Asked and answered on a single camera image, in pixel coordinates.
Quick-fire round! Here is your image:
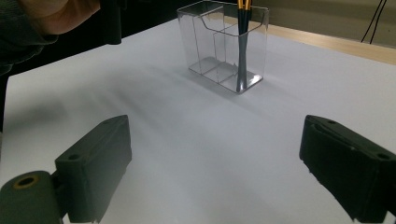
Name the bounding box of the white table sheet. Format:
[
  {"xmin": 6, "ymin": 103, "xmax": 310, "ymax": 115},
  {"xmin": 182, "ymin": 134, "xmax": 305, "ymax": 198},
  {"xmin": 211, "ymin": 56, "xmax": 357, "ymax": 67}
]
[{"xmin": 0, "ymin": 18, "xmax": 396, "ymax": 224}]

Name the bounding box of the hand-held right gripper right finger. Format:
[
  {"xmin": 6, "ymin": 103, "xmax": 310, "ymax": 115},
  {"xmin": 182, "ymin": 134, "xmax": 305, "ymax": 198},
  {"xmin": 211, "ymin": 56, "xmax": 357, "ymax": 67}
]
[{"xmin": 298, "ymin": 114, "xmax": 396, "ymax": 224}]

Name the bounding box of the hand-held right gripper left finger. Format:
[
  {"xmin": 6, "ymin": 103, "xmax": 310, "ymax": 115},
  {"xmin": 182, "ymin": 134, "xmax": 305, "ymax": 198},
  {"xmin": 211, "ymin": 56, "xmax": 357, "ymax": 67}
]
[{"xmin": 54, "ymin": 114, "xmax": 133, "ymax": 224}]

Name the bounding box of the clear acrylic organizer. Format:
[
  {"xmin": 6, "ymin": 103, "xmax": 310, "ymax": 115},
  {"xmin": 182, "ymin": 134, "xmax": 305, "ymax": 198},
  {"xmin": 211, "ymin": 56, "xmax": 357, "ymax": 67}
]
[{"xmin": 177, "ymin": 0, "xmax": 270, "ymax": 95}]

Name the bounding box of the black wall cable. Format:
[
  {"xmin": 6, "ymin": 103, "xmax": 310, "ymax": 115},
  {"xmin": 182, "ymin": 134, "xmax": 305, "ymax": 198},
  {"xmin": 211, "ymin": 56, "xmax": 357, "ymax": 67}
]
[
  {"xmin": 361, "ymin": 0, "xmax": 383, "ymax": 44},
  {"xmin": 369, "ymin": 0, "xmax": 389, "ymax": 45}
]

